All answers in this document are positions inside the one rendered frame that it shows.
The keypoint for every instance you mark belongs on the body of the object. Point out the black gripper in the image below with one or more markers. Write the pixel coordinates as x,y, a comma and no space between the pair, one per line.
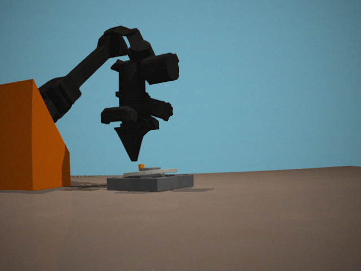
134,124

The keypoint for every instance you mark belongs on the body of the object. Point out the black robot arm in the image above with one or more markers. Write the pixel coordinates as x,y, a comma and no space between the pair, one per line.
60,93

